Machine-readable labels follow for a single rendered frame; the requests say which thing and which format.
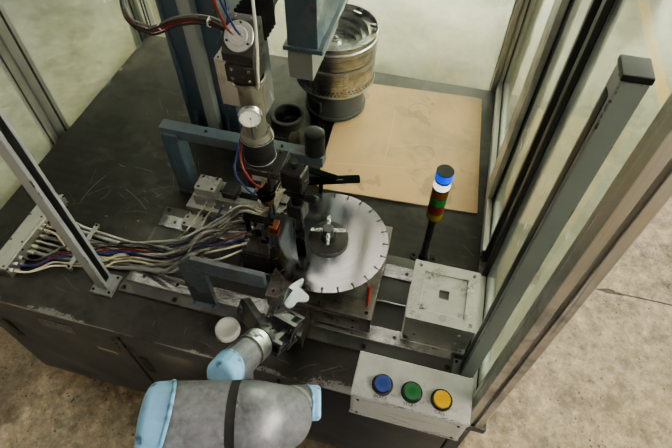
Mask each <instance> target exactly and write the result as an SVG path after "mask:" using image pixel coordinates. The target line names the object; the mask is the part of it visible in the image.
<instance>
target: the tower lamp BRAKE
mask: <svg viewBox="0 0 672 448"><path fill-rule="evenodd" d="M454 173H455V171H454V169H453V168H452V167H451V166H450V165H446V164H442V165H440V166H438V167H437V170H436V175H435V181H436V182H437V183H438V184H440V185H449V184H450V183H451V182H452V179H453V176H454Z"/></svg>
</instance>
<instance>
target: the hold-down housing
mask: <svg viewBox="0 0 672 448"><path fill-rule="evenodd" d="M280 178H281V186H282V188H284V189H287V190H288V191H289V192H294V193H298V194H303V192H304V190H305V188H306V187H307V185H308V184H309V169H308V166H307V165H306V164H301V163H298V160H297V159H295V158H292V159H288V160H287V161H286V162H285V164H284V165H283V167H282V168H281V170H280ZM306 178H307V181H306V183H305V184H304V181H305V180H306ZM286 205H287V213H288V216H289V217H291V218H294V219H297V220H300V221H303V220H304V218H305V216H306V215H307V213H308V211H309V208H308V203H307V202H305V201H304V200H301V199H297V198H292V197H290V199H289V201H288V202H287V204H286Z"/></svg>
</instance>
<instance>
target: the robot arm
mask: <svg viewBox="0 0 672 448"><path fill-rule="evenodd" d="M303 281H304V279H302V278H301V279H299V280H298V281H296V282H294V283H293V284H291V285H290V286H289V287H288V288H287V289H286V290H285V291H284V292H283V293H282V294H281V295H280V296H279V298H278V299H277V301H276V302H275V304H274V306H272V308H271V309H270V310H269V311H268V313H267V315H266V316H265V317H263V316H262V314H261V313H260V311H259V310H258V309H257V307H256V306H255V304H254V303H253V301H252V300H251V299H250V298H243V299H241V300H240V303H239V305H238V309H237V313H238V314H239V316H240V318H241V319H242V321H243V322H244V324H245V325H246V327H247V328H248V330H247V331H246V332H245V333H244V334H243V335H241V336H240V337H239V338H238V339H237V340H235V341H234V342H233V343H232V344H231V345H229V346H228V347H227V348H226V349H225V350H222V351H221V352H220V353H219V354H218V355H217V356H216V357H215V358H214V359H213V360H212V361H211V362H210V363H209V365H208V367H207V378H208V379H209V380H178V381H177V380H176V379H172V380H171V381H158V382H155V383H153V384H152V385H151V386H150V387H149V388H148V390H147V392H146V394H145V396H144V399H143V401H142V404H141V408H140V412H139V416H138V421H137V426H136V433H135V444H134V448H295V447H297V446H298V445H299V444H300V443H301V442H302V441H303V440H304V439H305V437H306V436H307V434H308V432H309V430H310V427H311V423H312V421H318V420H319V419H320V418H321V388H320V386H318V385H309V384H304V385H283V384H278V383H273V382H267V381H261V380H254V377H253V371H254V369H255V368H256V367H257V366H259V365H260V364H261V363H262V362H263V361H264V360H265V359H266V358H267V357H268V356H269V355H270V354H272V355H273V356H275V357H278V356H279V355H280V354H281V353H282V352H283V351H284V350H285V349H286V350H288V349H289V348H290V347H291V346H292V345H293V344H294V343H295V342H296V341H297V340H298V339H297V338H296V336H295V335H296V332H297V331H298V329H299V328H300V327H301V326H302V323H303V320H304V319H305V317H303V316H301V315H300V314H298V313H297V312H295V311H293V310H292V311H291V312H290V311H288V310H286V309H282V308H283V307H284V305H285V307H286V308H288V309H291V308H293V307H294V306H295V304H296V303H298V302H303V303H305V302H307V301H308V300H309V296H308V294H306V293H305V292H304V291H303V290H302V289H301V288H300V287H299V286H300V285H301V284H302V282H303ZM291 340H293V341H294V342H293V343H292V344H291V345H290V343H291Z"/></svg>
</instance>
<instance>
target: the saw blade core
mask: <svg viewBox="0 0 672 448"><path fill-rule="evenodd" d="M314 195H315V196H318V197H319V203H318V204H316V205H315V204H311V203H308V208H309V211H308V213H307V215H306V216H305V218H304V228H305V236H306V237H304V238H296V236H295V229H294V228H293V222H292V220H293V218H291V217H289V216H288V213H287V207H286V208H285V209H284V210H283V212H284V213H283V212H281V213H280V214H279V216H278V217H277V218H276V220H280V223H279V226H278V228H277V230H274V229H271V230H270V234H275V235H269V242H268V244H269V247H270V248H269V253H270V256H271V259H272V260H273V261H272V262H273V264H274V265H275V267H276V269H277V270H278V271H279V272H280V271H281V272H280V274H281V275H282V276H283V277H284V278H285V279H287V280H288V281H289V282H291V281H292V280H293V278H295V279H294V280H293V281H292V282H291V283H292V284H293V283H294V282H296V281H298V280H299V279H301V278H302V279H304V281H303V282H302V284H301V285H300V286H299V287H300V288H302V289H305V288H306V285H307V284H308V286H307V288H306V290H308V291H311V292H316V293H321V288H323V289H322V293H338V291H339V293H340V292H345V291H348V290H352V289H354V288H357V287H359V286H361V285H362V284H364V283H366V282H367V281H368V280H370V279H371V278H372V277H373V276H372V275H371V274H370V273H369V272H370V271H371V272H372V273H373V274H376V273H377V272H378V271H379V269H380V268H381V266H382V265H383V263H384V261H385V259H386V256H387V252H388V245H383V244H388V234H387V230H386V227H385V225H384V223H383V221H382V220H381V218H380V216H379V215H378V214H377V213H376V212H375V211H374V210H373V209H372V208H371V207H370V206H368V205H367V204H366V203H364V202H362V201H360V200H358V199H356V198H354V197H351V196H349V198H348V195H344V194H338V193H335V197H334V193H321V198H320V194H314ZM347 198H348V200H347ZM361 202H362V203H361ZM360 203H361V204H360ZM359 204H360V205H359ZM371 210H372V211H371ZM369 211H371V212H369ZM285 213H287V214H285ZM328 215H331V221H333V222H337V223H339V224H341V225H342V226H343V227H344V228H345V229H346V230H347V232H348V235H349V242H348V245H347V247H346V249H345V250H344V251H343V252H341V253H340V254H338V255H335V256H322V255H319V254H317V253H315V252H314V251H313V250H312V249H311V247H310V245H309V241H308V236H309V232H310V228H313V227H314V226H315V225H316V224H318V223H321V222H324V221H327V216H328ZM379 220H381V221H379ZM377 221H379V222H377ZM381 232H384V233H381ZM273 246H274V247H273ZM380 256H382V257H380ZM384 257H385V258H384ZM276 258H278V259H276ZM274 259H275V260H274ZM374 267H376V268H377V269H378V270H377V269H376V268H374ZM283 269H285V270H283ZM282 270H283V271H282ZM364 276H365V277H366V278H367V279H368V280H367V279H366V278H364ZM352 283H353V286H354V288H353V286H352V285H351V284H352ZM337 287H338V291H337Z"/></svg>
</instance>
